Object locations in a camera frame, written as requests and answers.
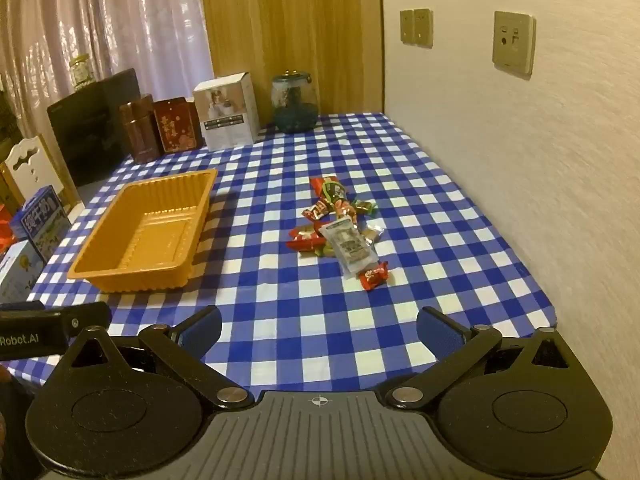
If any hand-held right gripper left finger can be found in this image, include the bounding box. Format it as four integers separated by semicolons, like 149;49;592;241
60;305;256;411

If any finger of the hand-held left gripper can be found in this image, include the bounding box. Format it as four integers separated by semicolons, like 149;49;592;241
0;301;114;334

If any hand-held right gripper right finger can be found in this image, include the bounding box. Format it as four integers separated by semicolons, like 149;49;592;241
385;305;576;411

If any orange plastic tray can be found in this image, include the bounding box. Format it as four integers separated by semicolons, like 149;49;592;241
67;168;219;293

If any clear packet with dark filling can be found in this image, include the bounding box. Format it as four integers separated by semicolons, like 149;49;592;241
319;215;379;277

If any green-rimmed black candy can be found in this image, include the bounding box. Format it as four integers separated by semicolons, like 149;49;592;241
309;176;351;207

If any blue white carton box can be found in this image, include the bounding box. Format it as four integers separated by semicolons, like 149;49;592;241
0;240;47;305

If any blue white checked tablecloth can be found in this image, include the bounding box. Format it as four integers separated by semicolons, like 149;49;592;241
10;112;558;396

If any blue milk carton box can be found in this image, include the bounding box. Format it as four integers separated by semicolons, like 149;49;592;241
19;185;72;263

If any red packet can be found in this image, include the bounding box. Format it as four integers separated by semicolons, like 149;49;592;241
0;205;16;256

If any white chair back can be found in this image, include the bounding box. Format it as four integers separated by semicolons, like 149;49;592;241
0;132;66;206

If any black glass-front appliance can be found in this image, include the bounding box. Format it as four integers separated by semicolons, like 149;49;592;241
46;67;142;187

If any brown metal canister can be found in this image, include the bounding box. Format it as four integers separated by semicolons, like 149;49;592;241
118;94;162;164

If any dark red patterned box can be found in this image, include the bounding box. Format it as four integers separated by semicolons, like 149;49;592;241
153;96;204;154

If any white product box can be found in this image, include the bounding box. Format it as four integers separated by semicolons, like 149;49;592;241
193;72;261;152

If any small glass jar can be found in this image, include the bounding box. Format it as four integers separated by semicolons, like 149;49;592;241
69;52;97;87

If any glass jar with dark contents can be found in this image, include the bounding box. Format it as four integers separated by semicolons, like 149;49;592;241
271;71;320;134

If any white sheer curtain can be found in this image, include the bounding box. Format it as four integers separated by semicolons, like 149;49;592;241
0;0;213;126

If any wooden panel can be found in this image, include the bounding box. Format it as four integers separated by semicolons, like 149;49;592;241
199;0;386;116

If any large beige wall plate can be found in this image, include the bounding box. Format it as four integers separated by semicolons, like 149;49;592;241
492;10;537;79

